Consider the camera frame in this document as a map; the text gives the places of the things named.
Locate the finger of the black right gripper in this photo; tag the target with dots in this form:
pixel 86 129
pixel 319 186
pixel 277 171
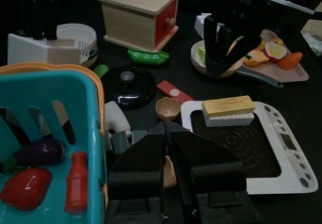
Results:
pixel 210 45
pixel 225 49

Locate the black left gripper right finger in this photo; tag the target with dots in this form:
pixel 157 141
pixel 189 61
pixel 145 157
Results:
pixel 214 168

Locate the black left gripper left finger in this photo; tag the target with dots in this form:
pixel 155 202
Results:
pixel 137 171

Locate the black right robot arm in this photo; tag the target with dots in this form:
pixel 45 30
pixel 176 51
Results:
pixel 273 8

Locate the peach toy rice piece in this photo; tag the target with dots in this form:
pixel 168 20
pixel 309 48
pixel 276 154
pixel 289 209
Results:
pixel 169 172

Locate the wooden toy bowl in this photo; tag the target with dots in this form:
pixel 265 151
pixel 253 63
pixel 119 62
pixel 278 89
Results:
pixel 197 60

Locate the yellow toy pepper piece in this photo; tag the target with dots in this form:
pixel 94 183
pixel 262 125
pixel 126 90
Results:
pixel 254 58

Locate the toy half egg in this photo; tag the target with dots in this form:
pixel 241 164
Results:
pixel 274 50

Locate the orange toy carrot piece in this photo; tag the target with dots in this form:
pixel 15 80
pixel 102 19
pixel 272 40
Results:
pixel 290 61

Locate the red toy ketchup bottle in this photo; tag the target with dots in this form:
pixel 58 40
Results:
pixel 77 184

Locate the green toy pea pod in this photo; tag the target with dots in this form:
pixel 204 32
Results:
pixel 147 57

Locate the wooden cutting board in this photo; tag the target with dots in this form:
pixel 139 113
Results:
pixel 289 74

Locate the beige object with clear wrap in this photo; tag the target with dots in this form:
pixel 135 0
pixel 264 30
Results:
pixel 312 30

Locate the red block with white dot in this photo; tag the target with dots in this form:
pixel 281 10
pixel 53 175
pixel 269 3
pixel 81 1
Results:
pixel 174 92

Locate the white toy bottle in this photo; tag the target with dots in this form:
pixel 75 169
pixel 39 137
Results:
pixel 117 118

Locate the yellow and white toy sponge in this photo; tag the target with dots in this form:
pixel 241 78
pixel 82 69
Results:
pixel 229 110

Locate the white toy induction cooker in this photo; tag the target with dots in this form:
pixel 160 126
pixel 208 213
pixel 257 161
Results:
pixel 289 146

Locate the wooden box with red drawer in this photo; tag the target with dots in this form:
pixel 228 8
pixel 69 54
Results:
pixel 130 20

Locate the small wooden cup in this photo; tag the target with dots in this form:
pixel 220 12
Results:
pixel 168 108

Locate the purple toy eggplant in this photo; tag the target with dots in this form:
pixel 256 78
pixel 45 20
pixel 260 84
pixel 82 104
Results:
pixel 42 152

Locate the black pan lid grey knob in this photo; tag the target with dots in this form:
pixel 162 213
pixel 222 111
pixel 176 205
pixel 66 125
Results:
pixel 127 88

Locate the red toy tomato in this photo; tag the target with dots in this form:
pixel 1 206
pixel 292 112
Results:
pixel 26 188

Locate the white toy strainer pot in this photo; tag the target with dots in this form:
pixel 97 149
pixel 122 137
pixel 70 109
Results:
pixel 79 33

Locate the teal plastic shopping basket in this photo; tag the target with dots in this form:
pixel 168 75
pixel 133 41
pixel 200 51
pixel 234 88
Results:
pixel 50 92

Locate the white toy knife block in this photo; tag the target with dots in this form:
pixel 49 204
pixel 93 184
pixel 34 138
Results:
pixel 38 50

